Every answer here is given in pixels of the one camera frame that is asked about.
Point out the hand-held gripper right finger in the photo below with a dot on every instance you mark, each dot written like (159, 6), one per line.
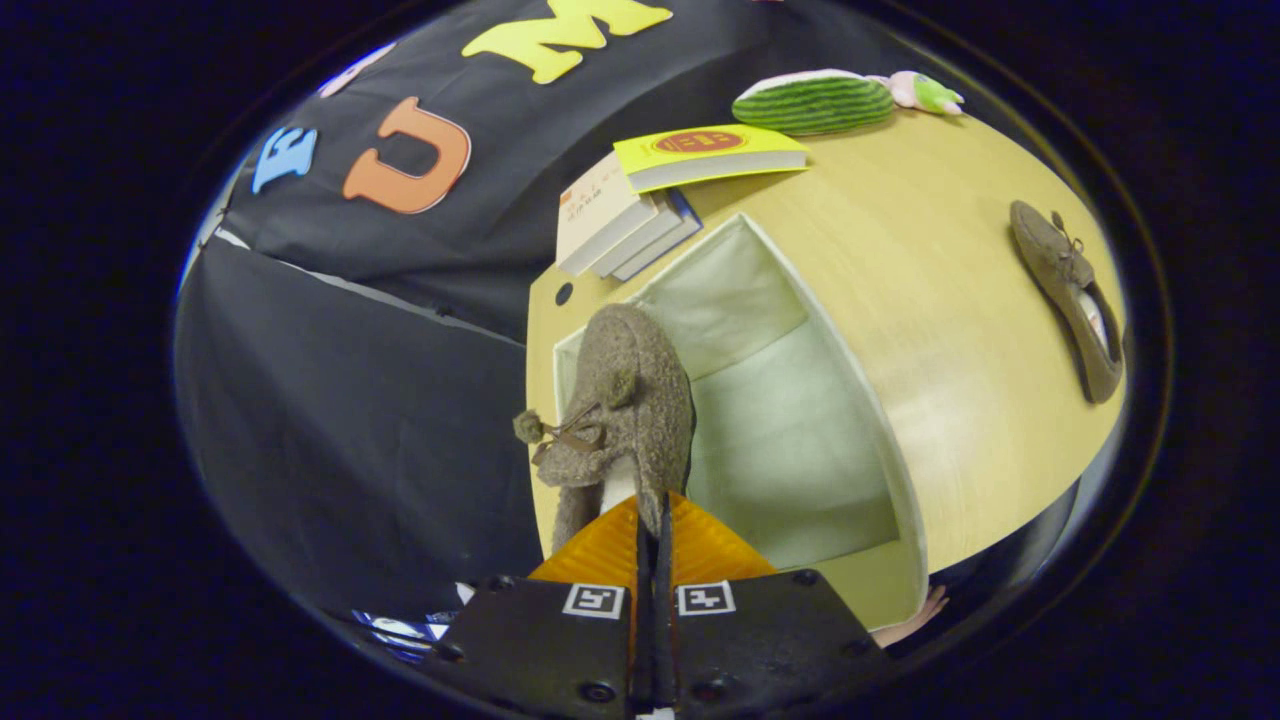
(760, 640)

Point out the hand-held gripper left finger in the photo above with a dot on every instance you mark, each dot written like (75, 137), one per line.
(560, 640)

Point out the pale green storage box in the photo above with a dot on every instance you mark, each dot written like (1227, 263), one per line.
(790, 440)

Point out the brown fuzzy shoe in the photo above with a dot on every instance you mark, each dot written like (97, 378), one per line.
(630, 380)
(1050, 260)

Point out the blue printed box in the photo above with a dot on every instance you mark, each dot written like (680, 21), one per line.
(400, 632)

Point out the black backdrop cloth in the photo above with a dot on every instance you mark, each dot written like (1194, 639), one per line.
(350, 420)

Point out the white book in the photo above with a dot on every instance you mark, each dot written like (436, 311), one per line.
(645, 238)

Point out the blue-edged book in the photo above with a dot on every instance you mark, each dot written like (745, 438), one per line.
(672, 238)

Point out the beige book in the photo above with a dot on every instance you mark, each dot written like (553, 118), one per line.
(595, 215)

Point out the yellow book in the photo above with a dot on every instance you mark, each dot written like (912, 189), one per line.
(700, 150)

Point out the watermelon slice plush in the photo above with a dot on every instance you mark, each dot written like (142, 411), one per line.
(815, 103)

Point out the green and pink plush toy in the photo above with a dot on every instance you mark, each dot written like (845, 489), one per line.
(925, 92)

